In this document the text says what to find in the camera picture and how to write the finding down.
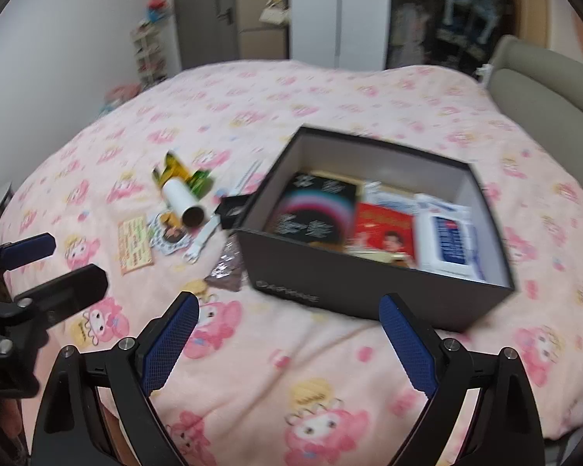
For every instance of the white handbag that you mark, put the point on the white handbag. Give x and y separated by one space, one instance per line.
274 12

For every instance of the black booklet with pink arc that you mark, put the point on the black booklet with pink arc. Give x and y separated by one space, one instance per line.
311 213

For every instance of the grey green padded headboard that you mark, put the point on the grey green padded headboard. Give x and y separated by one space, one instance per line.
539 87

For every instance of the black square frame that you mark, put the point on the black square frame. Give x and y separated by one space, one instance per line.
238 202

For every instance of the mauve cosmetic tube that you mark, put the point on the mauve cosmetic tube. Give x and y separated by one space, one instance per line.
228 272

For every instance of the red printed packet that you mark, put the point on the red printed packet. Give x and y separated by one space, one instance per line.
384 228

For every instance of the pale hanging dress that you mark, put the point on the pale hanging dress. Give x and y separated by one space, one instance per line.
410 29

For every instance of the pink printed blanket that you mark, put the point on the pink printed blanket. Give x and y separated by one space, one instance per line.
320 107

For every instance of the pink plush toys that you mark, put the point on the pink plush toys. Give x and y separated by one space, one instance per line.
121 97

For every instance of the black cardboard box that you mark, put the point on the black cardboard box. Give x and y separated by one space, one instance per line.
320 276

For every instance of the wooden wall panel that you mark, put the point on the wooden wall panel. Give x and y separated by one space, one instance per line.
529 0

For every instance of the white shelf rack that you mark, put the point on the white shelf rack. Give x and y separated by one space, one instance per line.
148 53

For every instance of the round printed sticker card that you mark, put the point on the round printed sticker card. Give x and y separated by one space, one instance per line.
170 239

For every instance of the grey door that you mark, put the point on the grey door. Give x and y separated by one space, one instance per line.
194 19

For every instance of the yellow green snack packet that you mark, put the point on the yellow green snack packet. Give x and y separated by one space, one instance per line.
175 170

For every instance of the dark open wardrobe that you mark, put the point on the dark open wardrobe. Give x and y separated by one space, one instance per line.
447 53

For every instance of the white blue tissue packet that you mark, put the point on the white blue tissue packet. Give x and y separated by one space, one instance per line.
452 242

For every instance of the brown cardboard boxes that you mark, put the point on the brown cardboard boxes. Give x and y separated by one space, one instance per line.
260 41

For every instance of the white pen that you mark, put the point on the white pen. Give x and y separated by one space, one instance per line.
248 174

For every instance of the red blue plush toy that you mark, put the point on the red blue plush toy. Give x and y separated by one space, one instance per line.
156 7

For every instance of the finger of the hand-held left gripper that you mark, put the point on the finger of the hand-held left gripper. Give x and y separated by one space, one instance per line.
29 248
65 286

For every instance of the white cardboard tube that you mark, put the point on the white cardboard tube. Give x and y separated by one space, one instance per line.
179 199

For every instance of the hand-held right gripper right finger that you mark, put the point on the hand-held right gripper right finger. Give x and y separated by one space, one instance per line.
408 344

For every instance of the white wardrobe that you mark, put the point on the white wardrobe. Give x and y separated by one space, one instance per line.
320 9

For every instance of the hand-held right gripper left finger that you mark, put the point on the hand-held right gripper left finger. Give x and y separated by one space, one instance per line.
170 340

